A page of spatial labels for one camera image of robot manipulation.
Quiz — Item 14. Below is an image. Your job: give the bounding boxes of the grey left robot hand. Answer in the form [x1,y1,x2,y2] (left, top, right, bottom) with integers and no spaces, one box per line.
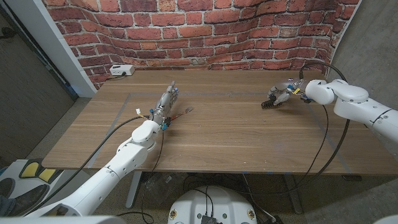
[149,80,180,127]

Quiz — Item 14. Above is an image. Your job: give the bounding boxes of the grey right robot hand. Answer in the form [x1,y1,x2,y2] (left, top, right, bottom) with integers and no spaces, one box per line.
[267,78,312,106]

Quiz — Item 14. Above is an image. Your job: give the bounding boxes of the black hair claw clip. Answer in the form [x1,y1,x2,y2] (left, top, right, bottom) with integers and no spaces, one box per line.
[261,95,284,110]

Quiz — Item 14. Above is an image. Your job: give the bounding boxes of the white power strip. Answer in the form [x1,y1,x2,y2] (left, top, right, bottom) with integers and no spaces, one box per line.
[109,64,136,77]

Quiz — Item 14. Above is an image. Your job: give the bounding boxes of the clear plastic bag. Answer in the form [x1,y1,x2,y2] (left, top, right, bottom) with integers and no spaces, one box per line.
[144,174,175,194]

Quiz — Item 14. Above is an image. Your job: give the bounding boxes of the red brick print backdrop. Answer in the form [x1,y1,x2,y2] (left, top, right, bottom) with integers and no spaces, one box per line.
[42,0,363,91]

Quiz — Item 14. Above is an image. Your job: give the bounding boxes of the grey table leg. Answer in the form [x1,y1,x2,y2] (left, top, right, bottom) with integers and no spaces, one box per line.
[282,174,304,215]
[125,170,144,209]

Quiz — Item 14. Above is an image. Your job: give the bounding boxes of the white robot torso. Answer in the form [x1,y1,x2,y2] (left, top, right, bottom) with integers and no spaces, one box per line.
[167,185,258,224]

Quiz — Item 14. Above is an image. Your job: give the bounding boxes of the white pillar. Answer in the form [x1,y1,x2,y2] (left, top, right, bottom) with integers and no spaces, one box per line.
[4,0,98,99]

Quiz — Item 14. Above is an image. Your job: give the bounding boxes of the dark grey perforated panel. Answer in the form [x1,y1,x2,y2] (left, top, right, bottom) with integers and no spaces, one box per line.
[0,6,78,159]

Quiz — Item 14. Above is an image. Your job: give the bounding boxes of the white base with yellow pads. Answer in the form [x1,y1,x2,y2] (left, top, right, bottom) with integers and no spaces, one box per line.
[0,158,63,217]

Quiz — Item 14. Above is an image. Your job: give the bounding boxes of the fork with red handle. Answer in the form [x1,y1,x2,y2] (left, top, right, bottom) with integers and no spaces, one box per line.
[169,106,194,122]

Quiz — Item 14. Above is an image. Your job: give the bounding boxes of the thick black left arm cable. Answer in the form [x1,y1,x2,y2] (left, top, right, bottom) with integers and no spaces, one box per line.
[30,114,155,212]

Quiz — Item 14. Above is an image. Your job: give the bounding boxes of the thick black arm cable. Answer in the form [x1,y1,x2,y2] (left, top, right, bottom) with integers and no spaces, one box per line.
[30,114,155,212]
[183,61,351,195]

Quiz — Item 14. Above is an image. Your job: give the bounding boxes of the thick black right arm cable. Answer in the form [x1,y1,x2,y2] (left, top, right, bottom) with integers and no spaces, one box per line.
[183,61,351,195]

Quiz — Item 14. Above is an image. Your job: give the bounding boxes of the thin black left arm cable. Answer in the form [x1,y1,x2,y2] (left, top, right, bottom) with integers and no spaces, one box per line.
[116,129,165,224]

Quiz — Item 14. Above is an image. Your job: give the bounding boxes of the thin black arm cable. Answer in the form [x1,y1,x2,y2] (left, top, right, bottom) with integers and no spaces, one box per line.
[242,104,330,194]
[116,129,165,224]

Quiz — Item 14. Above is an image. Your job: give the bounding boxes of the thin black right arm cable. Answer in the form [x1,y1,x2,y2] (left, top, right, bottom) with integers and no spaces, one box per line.
[242,104,330,194]

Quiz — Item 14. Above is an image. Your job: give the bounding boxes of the black torso cable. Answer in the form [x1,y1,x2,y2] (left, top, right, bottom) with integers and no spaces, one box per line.
[188,186,215,218]

